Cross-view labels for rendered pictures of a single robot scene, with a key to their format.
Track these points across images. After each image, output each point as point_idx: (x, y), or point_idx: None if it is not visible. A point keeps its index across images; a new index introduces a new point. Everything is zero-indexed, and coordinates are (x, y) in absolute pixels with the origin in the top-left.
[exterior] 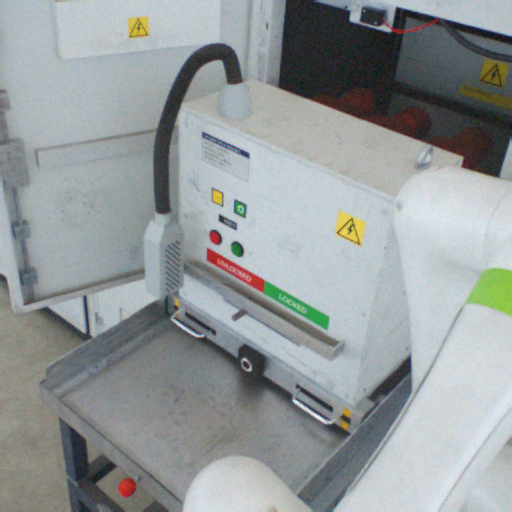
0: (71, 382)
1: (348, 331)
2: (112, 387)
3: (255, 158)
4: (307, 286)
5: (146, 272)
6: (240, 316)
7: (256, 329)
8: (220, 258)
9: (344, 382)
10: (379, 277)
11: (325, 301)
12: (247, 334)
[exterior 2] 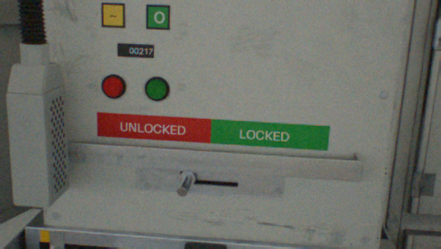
0: None
1: (361, 134)
2: None
3: None
4: (288, 94)
5: (15, 165)
6: (188, 187)
7: (201, 211)
8: (124, 120)
9: (360, 220)
10: (405, 25)
11: (320, 104)
12: (184, 228)
